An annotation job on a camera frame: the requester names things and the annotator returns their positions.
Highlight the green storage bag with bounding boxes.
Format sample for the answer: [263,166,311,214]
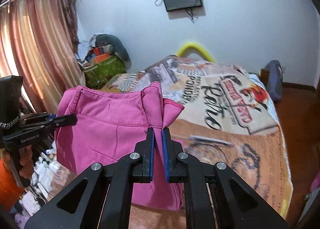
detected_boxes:
[84,56,126,89]

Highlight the clutter pile beside bed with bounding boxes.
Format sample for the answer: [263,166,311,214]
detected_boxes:
[10,143,65,228]

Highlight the left hand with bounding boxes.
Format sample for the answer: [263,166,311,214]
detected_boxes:
[2,145,34,179]

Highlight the grey plush pillow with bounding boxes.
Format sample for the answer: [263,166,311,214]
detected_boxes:
[95,34,131,65]

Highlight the yellow curved headboard tube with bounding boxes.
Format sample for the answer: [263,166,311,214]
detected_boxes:
[176,43,216,63]

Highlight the striped brown curtain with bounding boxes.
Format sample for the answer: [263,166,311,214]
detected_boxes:
[1,0,85,112]

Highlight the blue grey backpack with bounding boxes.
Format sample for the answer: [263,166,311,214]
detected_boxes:
[265,60,283,102]

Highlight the pink pants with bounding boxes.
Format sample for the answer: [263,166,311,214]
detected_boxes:
[55,82,184,211]

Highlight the newspaper print bedspread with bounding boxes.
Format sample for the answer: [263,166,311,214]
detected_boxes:
[99,56,293,228]

